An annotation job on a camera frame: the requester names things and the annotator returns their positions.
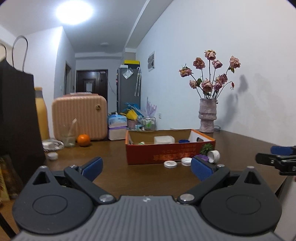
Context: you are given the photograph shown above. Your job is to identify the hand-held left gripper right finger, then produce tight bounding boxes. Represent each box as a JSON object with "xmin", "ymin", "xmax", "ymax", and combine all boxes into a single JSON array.
[{"xmin": 177, "ymin": 157, "xmax": 273, "ymax": 205}]

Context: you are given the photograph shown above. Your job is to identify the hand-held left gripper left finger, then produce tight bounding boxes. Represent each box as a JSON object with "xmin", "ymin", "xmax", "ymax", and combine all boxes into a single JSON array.
[{"xmin": 23, "ymin": 157, "xmax": 117, "ymax": 205}]

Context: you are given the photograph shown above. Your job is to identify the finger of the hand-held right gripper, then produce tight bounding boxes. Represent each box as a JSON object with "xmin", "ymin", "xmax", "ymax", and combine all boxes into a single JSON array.
[
  {"xmin": 271, "ymin": 145, "xmax": 296, "ymax": 155},
  {"xmin": 255, "ymin": 152, "xmax": 296, "ymax": 166}
]

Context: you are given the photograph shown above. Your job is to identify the orange cardboard box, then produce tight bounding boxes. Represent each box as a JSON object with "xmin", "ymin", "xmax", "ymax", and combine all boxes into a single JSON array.
[{"xmin": 125, "ymin": 128, "xmax": 216, "ymax": 165}]

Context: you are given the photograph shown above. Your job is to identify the white rectangular plastic box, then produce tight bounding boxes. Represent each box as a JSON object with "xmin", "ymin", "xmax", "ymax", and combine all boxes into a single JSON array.
[{"xmin": 154, "ymin": 135, "xmax": 176, "ymax": 144}]

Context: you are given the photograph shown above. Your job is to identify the white plastic jar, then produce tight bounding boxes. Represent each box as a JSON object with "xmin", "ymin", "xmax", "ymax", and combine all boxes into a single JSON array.
[{"xmin": 207, "ymin": 150, "xmax": 221, "ymax": 164}]

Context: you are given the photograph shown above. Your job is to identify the small green plant ornament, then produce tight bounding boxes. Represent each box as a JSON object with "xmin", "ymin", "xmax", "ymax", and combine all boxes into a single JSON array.
[{"xmin": 199, "ymin": 143, "xmax": 214, "ymax": 155}]

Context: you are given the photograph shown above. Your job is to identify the orange fruit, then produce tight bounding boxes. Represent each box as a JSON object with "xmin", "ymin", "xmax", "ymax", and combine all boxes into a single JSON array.
[{"xmin": 77, "ymin": 134, "xmax": 91, "ymax": 147}]

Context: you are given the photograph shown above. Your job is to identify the clear glass cup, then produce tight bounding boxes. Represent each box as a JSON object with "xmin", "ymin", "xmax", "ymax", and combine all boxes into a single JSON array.
[{"xmin": 60, "ymin": 118, "xmax": 77, "ymax": 148}]

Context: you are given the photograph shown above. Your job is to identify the purple and white tissue pack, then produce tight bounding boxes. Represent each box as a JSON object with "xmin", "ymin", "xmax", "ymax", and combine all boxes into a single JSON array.
[{"xmin": 108, "ymin": 126, "xmax": 128, "ymax": 141}]

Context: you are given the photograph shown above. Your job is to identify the pink ceramic vase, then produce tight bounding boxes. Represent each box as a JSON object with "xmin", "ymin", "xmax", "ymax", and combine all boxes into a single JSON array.
[{"xmin": 199, "ymin": 98, "xmax": 218, "ymax": 133}]

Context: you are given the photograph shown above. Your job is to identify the pink ribbed suitcase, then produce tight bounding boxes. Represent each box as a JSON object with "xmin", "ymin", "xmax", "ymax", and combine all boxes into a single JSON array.
[{"xmin": 51, "ymin": 92, "xmax": 108, "ymax": 141}]

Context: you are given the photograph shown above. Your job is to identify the yellow plastic item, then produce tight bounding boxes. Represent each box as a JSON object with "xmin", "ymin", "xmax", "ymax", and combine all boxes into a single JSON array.
[{"xmin": 120, "ymin": 109, "xmax": 138, "ymax": 121}]

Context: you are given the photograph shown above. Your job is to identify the rack with small bottles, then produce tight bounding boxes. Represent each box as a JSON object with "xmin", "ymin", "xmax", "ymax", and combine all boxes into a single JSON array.
[{"xmin": 135, "ymin": 116, "xmax": 157, "ymax": 131}]

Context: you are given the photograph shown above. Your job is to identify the yellow bottle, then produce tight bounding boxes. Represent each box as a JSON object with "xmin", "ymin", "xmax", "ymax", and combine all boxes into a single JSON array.
[{"xmin": 34, "ymin": 87, "xmax": 50, "ymax": 141}]

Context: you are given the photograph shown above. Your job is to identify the blue plastic item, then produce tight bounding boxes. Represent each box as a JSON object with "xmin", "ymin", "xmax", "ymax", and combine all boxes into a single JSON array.
[{"xmin": 122, "ymin": 102, "xmax": 143, "ymax": 115}]

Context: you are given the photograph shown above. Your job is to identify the dark entrance door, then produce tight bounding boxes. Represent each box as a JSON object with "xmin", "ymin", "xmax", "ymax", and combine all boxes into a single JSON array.
[{"xmin": 75, "ymin": 69, "xmax": 109, "ymax": 114}]

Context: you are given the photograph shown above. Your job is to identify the purple decorative plant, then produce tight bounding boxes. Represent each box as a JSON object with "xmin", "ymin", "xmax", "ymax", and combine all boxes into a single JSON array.
[{"xmin": 144, "ymin": 97, "xmax": 157, "ymax": 118}]

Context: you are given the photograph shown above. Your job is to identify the grey refrigerator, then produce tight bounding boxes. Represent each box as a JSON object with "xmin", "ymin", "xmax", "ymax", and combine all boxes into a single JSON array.
[{"xmin": 116, "ymin": 67, "xmax": 141, "ymax": 114}]

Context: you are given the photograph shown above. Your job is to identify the dried pink roses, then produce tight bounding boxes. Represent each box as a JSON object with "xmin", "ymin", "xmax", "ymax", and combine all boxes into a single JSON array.
[{"xmin": 179, "ymin": 49, "xmax": 241, "ymax": 100}]

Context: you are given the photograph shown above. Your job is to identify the black paper bag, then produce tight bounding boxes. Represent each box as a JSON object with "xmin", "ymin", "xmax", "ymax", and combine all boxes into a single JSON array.
[{"xmin": 0, "ymin": 35, "xmax": 46, "ymax": 184}]

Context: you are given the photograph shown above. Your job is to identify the interior side door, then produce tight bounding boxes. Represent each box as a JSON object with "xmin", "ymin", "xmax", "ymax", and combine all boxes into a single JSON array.
[{"xmin": 64, "ymin": 60, "xmax": 73, "ymax": 95}]

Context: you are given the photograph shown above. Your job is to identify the folded white umbrella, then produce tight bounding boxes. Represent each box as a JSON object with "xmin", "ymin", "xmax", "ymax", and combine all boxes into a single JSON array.
[{"xmin": 134, "ymin": 66, "xmax": 142, "ymax": 97}]

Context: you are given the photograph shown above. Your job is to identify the round ceiling lamp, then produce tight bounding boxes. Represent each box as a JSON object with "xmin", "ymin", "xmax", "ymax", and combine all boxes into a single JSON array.
[{"xmin": 55, "ymin": 0, "xmax": 94, "ymax": 26}]

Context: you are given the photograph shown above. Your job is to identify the white charger cable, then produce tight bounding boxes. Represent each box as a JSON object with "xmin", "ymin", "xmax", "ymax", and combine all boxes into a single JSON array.
[{"xmin": 41, "ymin": 138, "xmax": 65, "ymax": 152}]

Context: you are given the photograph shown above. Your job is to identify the white wall panel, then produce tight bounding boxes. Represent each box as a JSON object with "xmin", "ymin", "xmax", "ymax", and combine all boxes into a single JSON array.
[{"xmin": 147, "ymin": 51, "xmax": 155, "ymax": 72}]

